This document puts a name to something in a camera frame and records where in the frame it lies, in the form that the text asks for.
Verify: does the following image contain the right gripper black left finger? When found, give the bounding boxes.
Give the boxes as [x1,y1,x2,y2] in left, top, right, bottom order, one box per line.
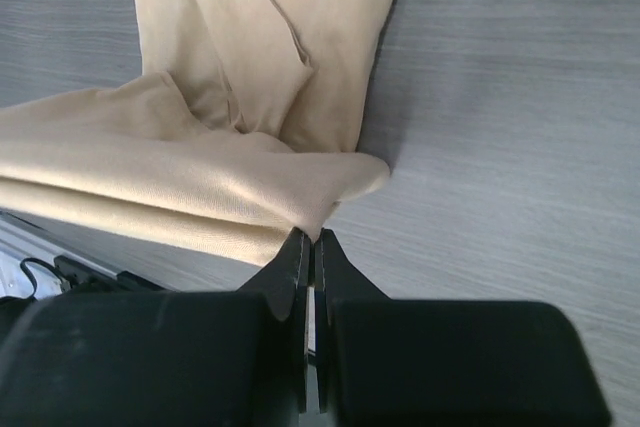
[1,230,312,426]

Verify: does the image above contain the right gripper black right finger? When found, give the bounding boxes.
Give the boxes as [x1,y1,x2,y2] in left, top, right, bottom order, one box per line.
[314,230,612,426]

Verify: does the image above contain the beige t shirt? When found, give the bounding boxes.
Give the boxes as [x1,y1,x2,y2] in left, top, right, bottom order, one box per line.
[1,0,393,266]

